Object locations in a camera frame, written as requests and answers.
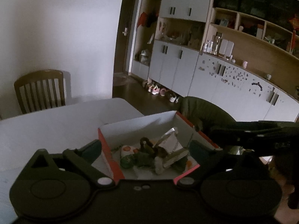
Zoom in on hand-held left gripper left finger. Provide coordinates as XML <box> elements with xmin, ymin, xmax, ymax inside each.
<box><xmin>22</xmin><ymin>139</ymin><xmax>116</xmax><ymax>188</ymax></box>

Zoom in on red shoe box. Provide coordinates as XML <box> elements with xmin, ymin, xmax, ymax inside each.
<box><xmin>97</xmin><ymin>111</ymin><xmax>221</xmax><ymax>185</ymax></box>

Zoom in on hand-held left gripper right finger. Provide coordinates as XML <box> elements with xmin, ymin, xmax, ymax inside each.
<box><xmin>174</xmin><ymin>140</ymin><xmax>269</xmax><ymax>189</ymax></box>

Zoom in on white rounded panel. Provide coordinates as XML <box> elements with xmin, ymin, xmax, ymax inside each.
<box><xmin>226</xmin><ymin>41</ymin><xmax>235</xmax><ymax>57</ymax></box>

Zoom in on silver foil packet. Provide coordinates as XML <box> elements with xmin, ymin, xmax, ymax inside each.
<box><xmin>154</xmin><ymin>127</ymin><xmax>189</xmax><ymax>168</ymax></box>

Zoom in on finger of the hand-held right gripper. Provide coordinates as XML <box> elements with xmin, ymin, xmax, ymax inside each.
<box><xmin>209</xmin><ymin>126</ymin><xmax>260</xmax><ymax>145</ymax></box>
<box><xmin>234</xmin><ymin>121</ymin><xmax>299</xmax><ymax>131</ymax></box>

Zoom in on wooden chair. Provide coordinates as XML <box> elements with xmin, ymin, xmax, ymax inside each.
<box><xmin>13</xmin><ymin>69</ymin><xmax>66</xmax><ymax>115</ymax></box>

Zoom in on person's right hand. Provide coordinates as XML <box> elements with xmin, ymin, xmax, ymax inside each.
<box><xmin>272</xmin><ymin>157</ymin><xmax>299</xmax><ymax>215</ymax></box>

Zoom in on patterned door rug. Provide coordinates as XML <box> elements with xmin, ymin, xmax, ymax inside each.
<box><xmin>113</xmin><ymin>73</ymin><xmax>131</xmax><ymax>87</ymax></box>

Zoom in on white packet with orange print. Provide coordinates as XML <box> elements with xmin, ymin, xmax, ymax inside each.
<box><xmin>120</xmin><ymin>145</ymin><xmax>141</xmax><ymax>162</ymax></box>

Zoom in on white tissue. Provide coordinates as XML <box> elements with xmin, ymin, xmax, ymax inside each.
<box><xmin>153</xmin><ymin>156</ymin><xmax>169</xmax><ymax>175</ymax></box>

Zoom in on clear bottles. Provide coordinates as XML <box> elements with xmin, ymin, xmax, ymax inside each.
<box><xmin>203</xmin><ymin>40</ymin><xmax>214</xmax><ymax>53</ymax></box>

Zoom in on dark green pouch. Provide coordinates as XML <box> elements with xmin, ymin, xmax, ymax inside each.
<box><xmin>170</xmin><ymin>156</ymin><xmax>188</xmax><ymax>172</ymax></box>

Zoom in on dark hanging garment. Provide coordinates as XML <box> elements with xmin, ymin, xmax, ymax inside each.
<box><xmin>146</xmin><ymin>10</ymin><xmax>158</xmax><ymax>28</ymax></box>

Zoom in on green upholstered chair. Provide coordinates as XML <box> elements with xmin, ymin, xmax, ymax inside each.
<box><xmin>179</xmin><ymin>96</ymin><xmax>236</xmax><ymax>132</ymax></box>

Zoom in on row of shoes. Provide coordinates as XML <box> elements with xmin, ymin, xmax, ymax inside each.
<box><xmin>141</xmin><ymin>79</ymin><xmax>180</xmax><ymax>103</ymax></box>

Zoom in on red hanging garment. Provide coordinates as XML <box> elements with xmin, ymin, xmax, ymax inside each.
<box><xmin>137</xmin><ymin>12</ymin><xmax>147</xmax><ymax>28</ymax></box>

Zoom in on brown entrance door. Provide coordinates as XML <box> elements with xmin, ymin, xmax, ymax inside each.
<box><xmin>113</xmin><ymin>0</ymin><xmax>142</xmax><ymax>75</ymax></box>

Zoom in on white wall cabinet unit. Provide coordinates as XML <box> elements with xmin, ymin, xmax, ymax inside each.
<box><xmin>130</xmin><ymin>0</ymin><xmax>299</xmax><ymax>123</ymax></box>

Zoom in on green packet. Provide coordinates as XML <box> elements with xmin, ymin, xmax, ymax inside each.
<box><xmin>120</xmin><ymin>155</ymin><xmax>155</xmax><ymax>169</ymax></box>

